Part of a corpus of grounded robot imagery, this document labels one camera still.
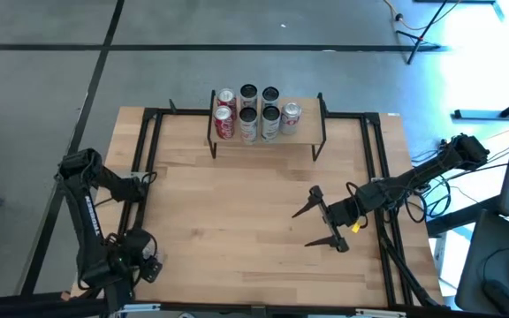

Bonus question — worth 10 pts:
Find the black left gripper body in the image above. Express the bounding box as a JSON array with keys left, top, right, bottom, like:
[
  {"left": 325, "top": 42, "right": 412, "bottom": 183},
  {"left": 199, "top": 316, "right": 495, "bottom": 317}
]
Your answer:
[{"left": 119, "top": 228, "right": 156, "bottom": 267}]

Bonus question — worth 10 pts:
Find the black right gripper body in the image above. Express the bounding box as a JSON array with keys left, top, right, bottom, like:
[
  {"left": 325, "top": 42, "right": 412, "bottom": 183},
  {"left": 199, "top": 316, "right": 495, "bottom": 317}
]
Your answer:
[{"left": 309, "top": 185, "right": 364, "bottom": 254}]

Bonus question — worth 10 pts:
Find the silver can with red print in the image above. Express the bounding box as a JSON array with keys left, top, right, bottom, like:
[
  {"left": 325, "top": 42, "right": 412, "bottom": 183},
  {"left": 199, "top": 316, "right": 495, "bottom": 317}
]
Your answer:
[{"left": 279, "top": 102, "right": 303, "bottom": 136}]

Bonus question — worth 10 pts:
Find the red soda can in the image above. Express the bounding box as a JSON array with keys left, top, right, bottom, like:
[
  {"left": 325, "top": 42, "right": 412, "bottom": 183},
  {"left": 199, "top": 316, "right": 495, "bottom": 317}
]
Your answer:
[
  {"left": 212, "top": 104, "right": 236, "bottom": 140},
  {"left": 216, "top": 87, "right": 239, "bottom": 111}
]

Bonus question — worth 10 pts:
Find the wooden shelf with black legs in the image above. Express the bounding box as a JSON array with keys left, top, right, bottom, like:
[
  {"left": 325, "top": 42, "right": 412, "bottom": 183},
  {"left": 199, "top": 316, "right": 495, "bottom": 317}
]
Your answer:
[{"left": 207, "top": 90, "right": 329, "bottom": 163}]

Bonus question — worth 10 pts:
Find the black desk base beam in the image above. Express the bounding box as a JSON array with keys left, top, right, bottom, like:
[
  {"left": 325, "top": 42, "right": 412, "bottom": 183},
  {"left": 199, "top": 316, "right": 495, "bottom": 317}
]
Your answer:
[{"left": 425, "top": 201, "right": 501, "bottom": 239}]

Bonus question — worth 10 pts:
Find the grey side desk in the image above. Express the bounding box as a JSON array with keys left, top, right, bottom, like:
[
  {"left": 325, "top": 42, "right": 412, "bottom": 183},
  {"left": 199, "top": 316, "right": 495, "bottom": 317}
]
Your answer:
[{"left": 454, "top": 208, "right": 509, "bottom": 315}]

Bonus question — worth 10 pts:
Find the black floor stand base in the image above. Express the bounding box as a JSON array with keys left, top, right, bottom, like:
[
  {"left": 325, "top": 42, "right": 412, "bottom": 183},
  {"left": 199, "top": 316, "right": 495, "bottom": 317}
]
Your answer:
[{"left": 452, "top": 87, "right": 509, "bottom": 120}]

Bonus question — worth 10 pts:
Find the black computer mouse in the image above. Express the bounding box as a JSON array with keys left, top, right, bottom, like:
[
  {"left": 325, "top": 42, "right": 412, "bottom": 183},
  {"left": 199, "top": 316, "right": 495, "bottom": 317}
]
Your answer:
[{"left": 483, "top": 279, "right": 509, "bottom": 318}]

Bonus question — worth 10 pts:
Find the black tripod stand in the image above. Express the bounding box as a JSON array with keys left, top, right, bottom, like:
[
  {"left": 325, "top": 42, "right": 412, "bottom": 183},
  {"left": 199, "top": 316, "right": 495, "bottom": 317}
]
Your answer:
[{"left": 394, "top": 0, "right": 450, "bottom": 65}]

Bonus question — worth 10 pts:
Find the silver frame bracket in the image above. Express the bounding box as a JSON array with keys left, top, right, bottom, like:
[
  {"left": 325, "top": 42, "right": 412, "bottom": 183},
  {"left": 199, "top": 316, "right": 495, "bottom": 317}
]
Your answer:
[
  {"left": 121, "top": 303, "right": 162, "bottom": 314},
  {"left": 354, "top": 308, "right": 408, "bottom": 318}
]

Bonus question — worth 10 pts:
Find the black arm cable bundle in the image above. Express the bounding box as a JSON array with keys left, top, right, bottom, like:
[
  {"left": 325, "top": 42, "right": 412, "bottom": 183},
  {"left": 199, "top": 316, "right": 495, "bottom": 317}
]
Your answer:
[{"left": 380, "top": 236, "right": 441, "bottom": 308}]

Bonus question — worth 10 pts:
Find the black metal table frame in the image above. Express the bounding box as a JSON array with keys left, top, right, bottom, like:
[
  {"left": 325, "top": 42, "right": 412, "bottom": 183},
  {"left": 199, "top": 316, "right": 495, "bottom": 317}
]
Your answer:
[{"left": 0, "top": 99, "right": 503, "bottom": 318}]

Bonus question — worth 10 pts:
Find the yellow floor cable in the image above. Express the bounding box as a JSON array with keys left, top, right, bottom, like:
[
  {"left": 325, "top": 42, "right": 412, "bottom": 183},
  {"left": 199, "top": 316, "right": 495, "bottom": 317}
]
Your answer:
[{"left": 382, "top": 0, "right": 420, "bottom": 33}]

